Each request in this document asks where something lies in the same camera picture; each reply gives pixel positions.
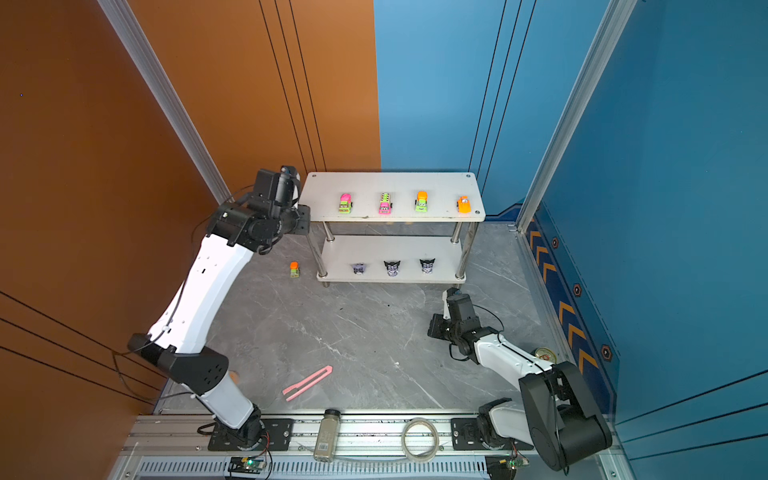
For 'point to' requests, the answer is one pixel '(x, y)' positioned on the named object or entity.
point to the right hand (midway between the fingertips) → (428, 323)
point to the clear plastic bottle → (326, 438)
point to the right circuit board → (503, 467)
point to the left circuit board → (246, 464)
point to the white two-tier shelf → (393, 227)
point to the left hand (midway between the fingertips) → (300, 211)
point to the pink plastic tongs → (306, 384)
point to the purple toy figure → (358, 268)
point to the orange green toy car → (294, 269)
